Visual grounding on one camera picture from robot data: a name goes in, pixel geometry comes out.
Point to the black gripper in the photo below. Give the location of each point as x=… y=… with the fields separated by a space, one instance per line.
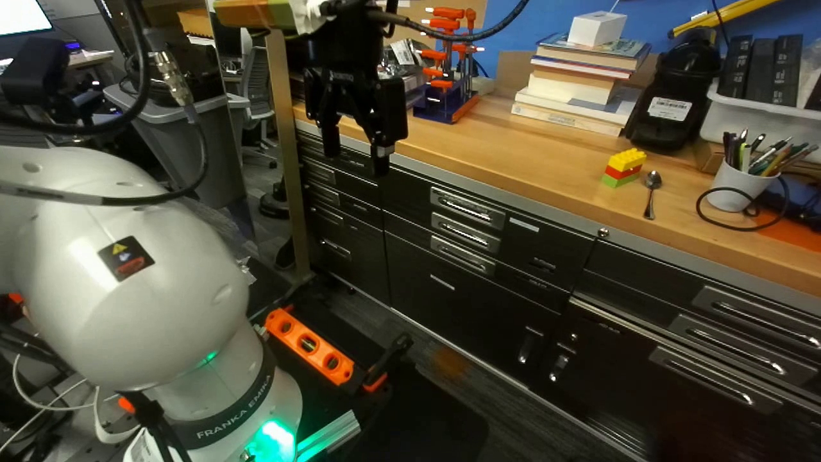
x=355 y=77

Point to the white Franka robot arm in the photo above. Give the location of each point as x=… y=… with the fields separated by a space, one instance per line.
x=129 y=282

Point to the black drawer cabinet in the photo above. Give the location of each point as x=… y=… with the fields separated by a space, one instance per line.
x=682 y=386

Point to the crumpled silver bag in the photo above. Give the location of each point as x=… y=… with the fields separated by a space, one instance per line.
x=402 y=54

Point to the orange hex keys blue stand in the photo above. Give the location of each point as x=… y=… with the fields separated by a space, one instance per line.
x=450 y=97

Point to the grey trash bin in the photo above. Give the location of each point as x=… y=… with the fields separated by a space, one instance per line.
x=183 y=128

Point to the black tool case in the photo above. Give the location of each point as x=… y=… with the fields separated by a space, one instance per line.
x=359 y=343

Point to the orange spirit level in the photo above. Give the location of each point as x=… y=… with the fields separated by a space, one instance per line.
x=309 y=345

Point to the black orange clamp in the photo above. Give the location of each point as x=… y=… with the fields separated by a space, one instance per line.
x=387 y=350

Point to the thick white book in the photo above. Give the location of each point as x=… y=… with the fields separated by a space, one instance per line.
x=572 y=90

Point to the blue backboard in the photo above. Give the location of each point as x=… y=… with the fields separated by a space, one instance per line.
x=546 y=22

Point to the red edged book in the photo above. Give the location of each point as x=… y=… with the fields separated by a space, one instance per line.
x=579 y=67

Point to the dark cover book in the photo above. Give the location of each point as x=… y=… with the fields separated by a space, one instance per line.
x=597 y=53

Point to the small white box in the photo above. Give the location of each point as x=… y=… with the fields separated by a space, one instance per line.
x=595 y=28

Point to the yellow red green lego stack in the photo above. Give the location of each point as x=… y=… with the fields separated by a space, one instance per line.
x=624 y=167

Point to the silver spoon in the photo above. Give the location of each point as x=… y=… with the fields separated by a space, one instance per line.
x=654 y=181

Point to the bright computer monitor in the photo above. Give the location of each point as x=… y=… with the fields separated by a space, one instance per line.
x=20 y=15

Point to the black marker pen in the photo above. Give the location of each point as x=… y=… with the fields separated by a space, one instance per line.
x=728 y=146

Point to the white pen cup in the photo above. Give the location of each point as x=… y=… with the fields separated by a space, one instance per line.
x=735 y=187

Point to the upright black box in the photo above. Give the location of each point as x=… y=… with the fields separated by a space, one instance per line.
x=788 y=67
x=735 y=67
x=761 y=67

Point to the yellow level bar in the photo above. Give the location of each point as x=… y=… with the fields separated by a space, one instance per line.
x=726 y=13

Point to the grey pen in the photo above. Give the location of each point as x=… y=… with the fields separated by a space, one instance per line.
x=758 y=145

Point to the white storage bin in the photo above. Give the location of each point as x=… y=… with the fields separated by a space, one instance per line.
x=759 y=115

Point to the blue flat item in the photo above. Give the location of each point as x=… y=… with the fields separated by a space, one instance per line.
x=799 y=203

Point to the wooden upright post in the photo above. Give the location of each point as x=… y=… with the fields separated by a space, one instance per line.
x=286 y=169

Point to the aluminium base plate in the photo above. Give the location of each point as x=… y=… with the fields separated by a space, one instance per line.
x=329 y=438

